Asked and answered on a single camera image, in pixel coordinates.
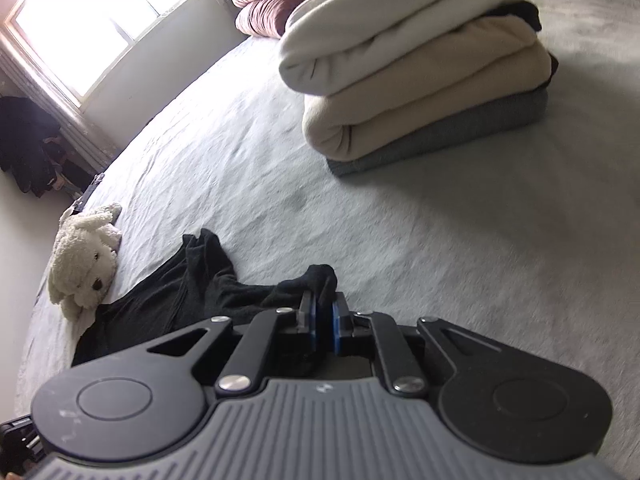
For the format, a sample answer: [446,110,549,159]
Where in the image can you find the white folded garment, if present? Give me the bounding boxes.
[279,0,526,96]

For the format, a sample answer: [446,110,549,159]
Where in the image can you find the black t-shirt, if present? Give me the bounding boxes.
[72,228,346,376]

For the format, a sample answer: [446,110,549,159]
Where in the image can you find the white plush dog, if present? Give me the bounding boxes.
[47,203,123,320]

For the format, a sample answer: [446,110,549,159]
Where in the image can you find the dark hanging clothes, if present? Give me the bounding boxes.
[0,96,93,195]

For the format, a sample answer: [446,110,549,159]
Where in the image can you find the black tablet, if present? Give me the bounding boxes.
[70,172,106,213]

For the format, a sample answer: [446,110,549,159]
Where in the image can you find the bed with grey sheet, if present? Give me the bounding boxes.
[15,0,640,480]

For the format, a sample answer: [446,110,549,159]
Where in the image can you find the beige folded garment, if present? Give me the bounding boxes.
[302,12,553,161]

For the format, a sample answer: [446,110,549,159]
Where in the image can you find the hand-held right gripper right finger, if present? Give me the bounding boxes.
[330,292,506,394]

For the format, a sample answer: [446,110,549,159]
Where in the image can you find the window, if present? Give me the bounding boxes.
[2,0,201,108]

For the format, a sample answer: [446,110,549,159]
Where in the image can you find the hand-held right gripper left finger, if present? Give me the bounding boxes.
[147,295,319,395]

